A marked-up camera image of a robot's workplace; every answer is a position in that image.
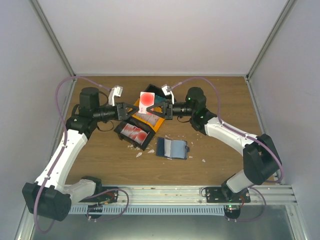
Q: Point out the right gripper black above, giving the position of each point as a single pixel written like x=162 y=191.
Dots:
x=168 y=116

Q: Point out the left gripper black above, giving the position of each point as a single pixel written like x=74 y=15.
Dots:
x=121 y=110

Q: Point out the red circle white card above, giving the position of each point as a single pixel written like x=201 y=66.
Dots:
x=146 y=99

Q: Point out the black bin with red cards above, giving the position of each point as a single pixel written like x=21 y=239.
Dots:
x=139 y=124

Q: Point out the navy blue card holder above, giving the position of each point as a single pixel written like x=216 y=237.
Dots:
x=172 y=149

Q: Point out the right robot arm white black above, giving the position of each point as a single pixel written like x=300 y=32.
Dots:
x=260 y=157

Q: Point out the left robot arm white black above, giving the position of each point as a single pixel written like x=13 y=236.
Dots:
x=48 y=196

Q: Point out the teal card stack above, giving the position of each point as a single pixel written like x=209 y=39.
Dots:
x=159 y=99

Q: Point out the white vip card stack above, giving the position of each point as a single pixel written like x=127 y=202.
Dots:
x=150 y=118

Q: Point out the black bin with teal cards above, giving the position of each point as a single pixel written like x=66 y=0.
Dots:
x=154 y=89

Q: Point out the orange bin with cards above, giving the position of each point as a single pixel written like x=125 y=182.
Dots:
x=155 y=128

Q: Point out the red white card stack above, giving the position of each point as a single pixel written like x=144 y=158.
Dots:
x=134 y=133

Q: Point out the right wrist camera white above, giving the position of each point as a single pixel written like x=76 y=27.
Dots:
x=168 y=93

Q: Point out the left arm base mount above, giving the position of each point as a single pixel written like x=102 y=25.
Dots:
x=106 y=195

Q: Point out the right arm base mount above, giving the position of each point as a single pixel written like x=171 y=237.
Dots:
x=215 y=194

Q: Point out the slotted cable duct grey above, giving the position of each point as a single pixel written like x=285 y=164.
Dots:
x=207 y=210

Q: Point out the aluminium rail frame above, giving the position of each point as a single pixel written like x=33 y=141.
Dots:
x=197 y=194

